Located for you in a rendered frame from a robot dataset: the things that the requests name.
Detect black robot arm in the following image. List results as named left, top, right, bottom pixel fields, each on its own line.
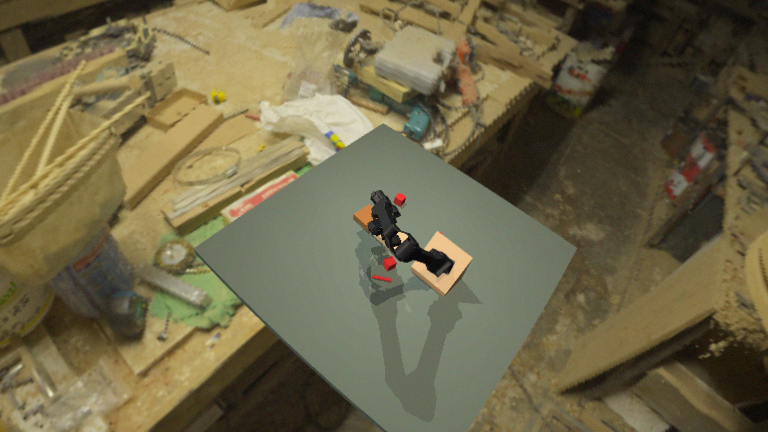
left=367, top=190, right=455, bottom=277

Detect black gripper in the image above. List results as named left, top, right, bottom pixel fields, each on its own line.
left=371, top=213, right=402, bottom=248

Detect red cube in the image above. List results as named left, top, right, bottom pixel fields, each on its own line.
left=383, top=256, right=397, bottom=272
left=394, top=192, right=406, bottom=207

